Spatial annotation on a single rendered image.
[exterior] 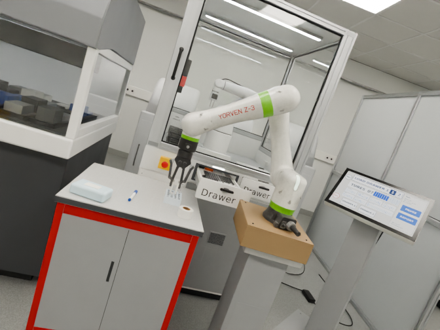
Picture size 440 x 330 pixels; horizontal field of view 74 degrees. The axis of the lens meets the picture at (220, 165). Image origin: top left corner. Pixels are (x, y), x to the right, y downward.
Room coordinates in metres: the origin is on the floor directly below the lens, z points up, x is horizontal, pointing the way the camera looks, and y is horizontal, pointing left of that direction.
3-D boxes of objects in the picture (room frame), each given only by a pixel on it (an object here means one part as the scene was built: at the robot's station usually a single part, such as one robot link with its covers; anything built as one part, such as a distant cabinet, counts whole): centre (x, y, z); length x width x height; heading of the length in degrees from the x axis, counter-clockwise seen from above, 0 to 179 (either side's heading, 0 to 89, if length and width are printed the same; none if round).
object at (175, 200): (1.46, 0.18, 0.78); 0.12 x 0.08 x 0.04; 10
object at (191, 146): (1.44, 0.18, 1.07); 0.12 x 0.09 x 0.06; 10
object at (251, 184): (1.88, -0.31, 0.87); 0.29 x 0.02 x 0.11; 102
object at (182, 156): (1.45, 0.18, 0.99); 0.08 x 0.07 x 0.09; 100
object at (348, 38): (2.29, 0.06, 1.47); 1.02 x 0.95 x 1.04; 102
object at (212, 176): (1.70, -0.03, 0.87); 0.22 x 0.18 x 0.06; 12
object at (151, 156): (2.30, 0.06, 0.87); 1.02 x 0.95 x 0.14; 102
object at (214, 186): (1.50, -0.07, 0.87); 0.29 x 0.02 x 0.11; 102
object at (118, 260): (1.43, 0.34, 0.38); 0.62 x 0.58 x 0.76; 102
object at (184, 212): (1.31, 0.08, 0.78); 0.07 x 0.07 x 0.04
